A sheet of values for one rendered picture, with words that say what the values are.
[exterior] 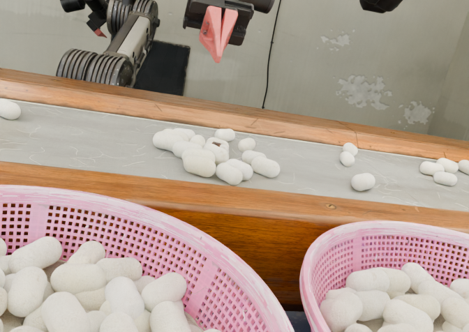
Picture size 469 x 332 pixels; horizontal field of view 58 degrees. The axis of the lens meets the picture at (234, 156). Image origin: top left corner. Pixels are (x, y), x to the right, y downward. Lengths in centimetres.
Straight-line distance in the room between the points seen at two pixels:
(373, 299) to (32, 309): 21
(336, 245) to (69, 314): 19
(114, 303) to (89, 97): 46
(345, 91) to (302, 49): 39
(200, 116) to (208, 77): 191
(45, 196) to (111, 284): 8
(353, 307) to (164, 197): 15
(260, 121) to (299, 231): 38
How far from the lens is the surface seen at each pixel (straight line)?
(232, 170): 44
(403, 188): 61
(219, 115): 69
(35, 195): 32
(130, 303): 26
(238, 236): 34
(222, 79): 260
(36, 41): 267
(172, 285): 27
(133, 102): 68
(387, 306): 32
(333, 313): 29
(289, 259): 37
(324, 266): 31
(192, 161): 45
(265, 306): 23
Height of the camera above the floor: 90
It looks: 16 degrees down
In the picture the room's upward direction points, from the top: 11 degrees clockwise
